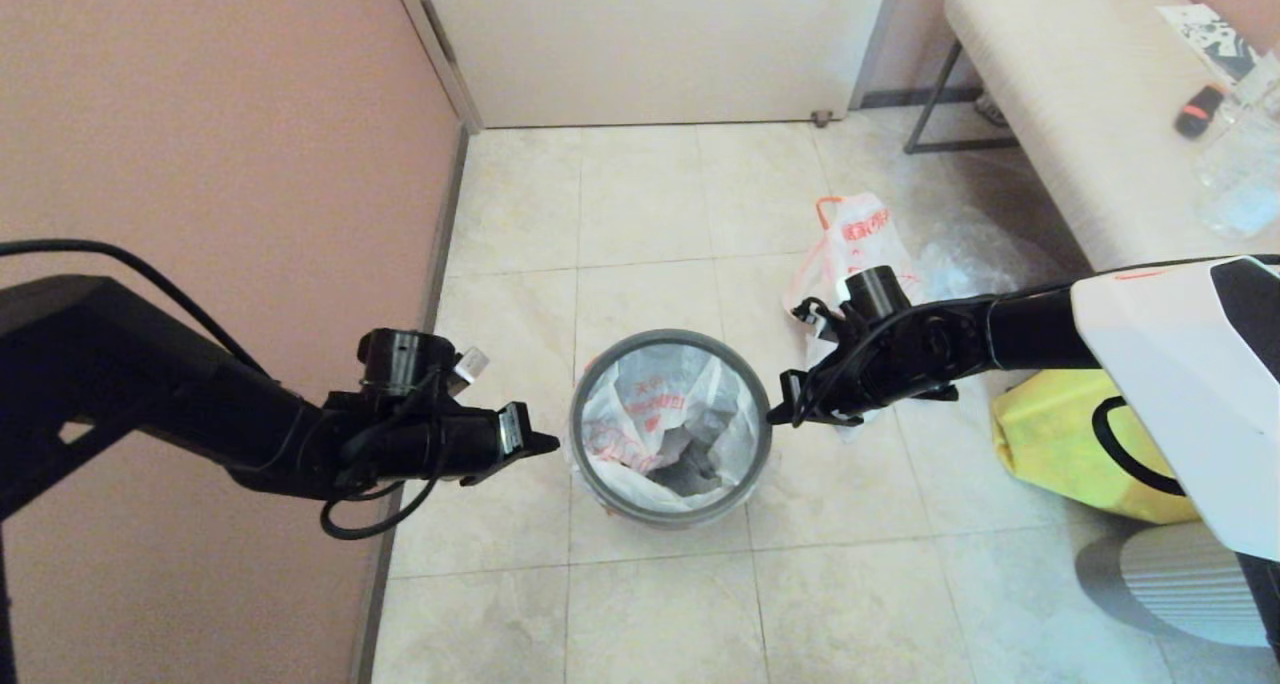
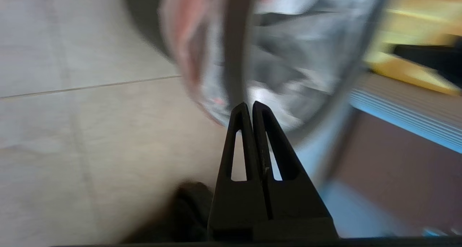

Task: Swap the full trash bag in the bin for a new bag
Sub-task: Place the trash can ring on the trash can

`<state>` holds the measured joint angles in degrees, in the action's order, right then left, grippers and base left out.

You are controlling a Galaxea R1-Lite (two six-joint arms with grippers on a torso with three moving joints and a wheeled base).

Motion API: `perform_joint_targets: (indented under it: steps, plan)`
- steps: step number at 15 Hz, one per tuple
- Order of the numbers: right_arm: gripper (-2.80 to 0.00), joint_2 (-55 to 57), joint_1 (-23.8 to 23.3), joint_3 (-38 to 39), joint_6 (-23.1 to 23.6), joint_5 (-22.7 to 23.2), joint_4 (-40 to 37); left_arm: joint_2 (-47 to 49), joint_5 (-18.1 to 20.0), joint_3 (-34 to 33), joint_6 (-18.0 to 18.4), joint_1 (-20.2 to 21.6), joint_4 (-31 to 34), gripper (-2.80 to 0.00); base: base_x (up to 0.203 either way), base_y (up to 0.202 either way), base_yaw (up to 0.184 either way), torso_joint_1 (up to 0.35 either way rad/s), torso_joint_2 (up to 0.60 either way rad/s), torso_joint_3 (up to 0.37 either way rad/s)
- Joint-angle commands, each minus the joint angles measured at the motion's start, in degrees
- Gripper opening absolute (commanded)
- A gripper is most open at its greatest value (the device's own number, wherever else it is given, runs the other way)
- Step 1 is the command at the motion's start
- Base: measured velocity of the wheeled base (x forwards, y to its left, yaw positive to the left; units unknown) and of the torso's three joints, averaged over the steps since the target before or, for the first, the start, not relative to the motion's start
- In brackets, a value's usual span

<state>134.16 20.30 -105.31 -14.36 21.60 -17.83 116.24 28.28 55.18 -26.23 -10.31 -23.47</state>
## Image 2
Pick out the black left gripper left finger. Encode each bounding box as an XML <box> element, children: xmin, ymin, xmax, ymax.
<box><xmin>208</xmin><ymin>102</ymin><xmax>269</xmax><ymax>242</ymax></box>

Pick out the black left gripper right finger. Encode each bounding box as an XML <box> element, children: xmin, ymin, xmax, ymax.
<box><xmin>253</xmin><ymin>101</ymin><xmax>333</xmax><ymax>220</ymax></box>

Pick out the white red-printed bin liner bag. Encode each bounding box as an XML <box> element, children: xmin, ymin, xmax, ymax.
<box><xmin>161</xmin><ymin>0</ymin><xmax>379</xmax><ymax>132</ymax></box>

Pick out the grey bin rim ring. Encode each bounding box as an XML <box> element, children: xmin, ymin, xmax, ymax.
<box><xmin>223</xmin><ymin>0</ymin><xmax>393</xmax><ymax>148</ymax></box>

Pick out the black round trash bin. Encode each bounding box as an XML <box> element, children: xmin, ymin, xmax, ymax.
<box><xmin>124</xmin><ymin>0</ymin><xmax>181</xmax><ymax>64</ymax></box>

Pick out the grey ribbed robot base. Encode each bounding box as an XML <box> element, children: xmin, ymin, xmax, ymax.
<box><xmin>348</xmin><ymin>73</ymin><xmax>462</xmax><ymax>154</ymax></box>

